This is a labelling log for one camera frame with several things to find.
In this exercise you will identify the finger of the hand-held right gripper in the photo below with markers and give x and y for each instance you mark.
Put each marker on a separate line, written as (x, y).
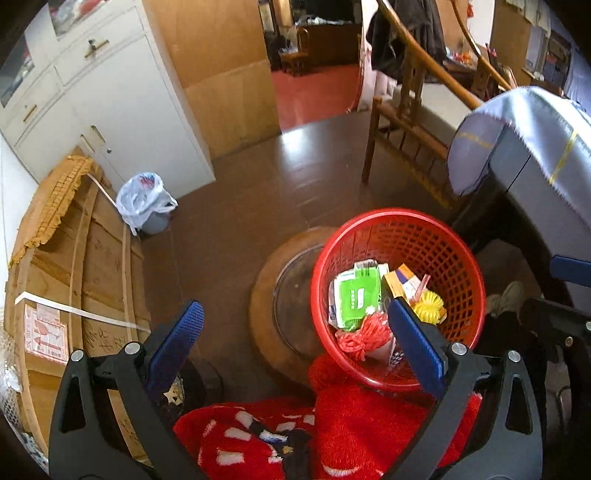
(570, 270)
(554, 318)

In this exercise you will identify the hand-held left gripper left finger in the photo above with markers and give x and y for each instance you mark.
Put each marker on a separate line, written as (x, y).
(178, 341)

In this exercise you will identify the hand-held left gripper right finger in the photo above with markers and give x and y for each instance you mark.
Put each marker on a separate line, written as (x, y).
(415, 346)

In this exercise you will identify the yellow coil toy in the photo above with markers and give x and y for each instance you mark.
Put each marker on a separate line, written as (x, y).
(429, 304)

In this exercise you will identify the red yarn bundle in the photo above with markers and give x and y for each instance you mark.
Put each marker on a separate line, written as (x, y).
(364, 337)

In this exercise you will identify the red plastic basket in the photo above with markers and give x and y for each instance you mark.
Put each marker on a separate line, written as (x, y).
(415, 240)

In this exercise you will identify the round wooden stand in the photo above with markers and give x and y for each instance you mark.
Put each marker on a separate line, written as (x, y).
(263, 300)

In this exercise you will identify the person's red patterned clothing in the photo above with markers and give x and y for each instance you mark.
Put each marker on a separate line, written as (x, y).
(360, 424)

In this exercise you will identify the large cardboard box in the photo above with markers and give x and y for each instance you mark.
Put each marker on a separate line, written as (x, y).
(92, 277)

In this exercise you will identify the small grey bin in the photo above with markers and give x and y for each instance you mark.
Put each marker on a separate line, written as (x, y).
(154, 224)

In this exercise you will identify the blue checked tablecloth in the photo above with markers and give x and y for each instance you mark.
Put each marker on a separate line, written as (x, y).
(531, 124)

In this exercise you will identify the bin with white bag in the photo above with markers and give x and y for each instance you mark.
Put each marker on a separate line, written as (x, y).
(138, 194)

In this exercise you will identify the bubble wrap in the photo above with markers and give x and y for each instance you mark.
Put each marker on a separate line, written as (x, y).
(14, 406)

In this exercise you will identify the round-back wooden armchair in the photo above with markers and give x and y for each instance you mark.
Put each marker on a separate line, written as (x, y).
(406, 120)

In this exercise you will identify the white glass-door cabinet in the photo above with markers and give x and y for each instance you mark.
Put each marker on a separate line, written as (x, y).
(138, 92)

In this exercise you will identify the floral pink curtain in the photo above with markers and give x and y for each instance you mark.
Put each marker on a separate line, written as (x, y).
(381, 87)

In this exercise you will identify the wooden partition panel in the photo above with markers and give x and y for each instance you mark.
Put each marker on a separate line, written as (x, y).
(221, 69)

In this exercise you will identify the dark jacket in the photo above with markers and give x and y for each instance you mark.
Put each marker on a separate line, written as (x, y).
(406, 37)

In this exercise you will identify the small wooden chair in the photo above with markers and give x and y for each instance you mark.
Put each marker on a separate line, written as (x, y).
(295, 55)

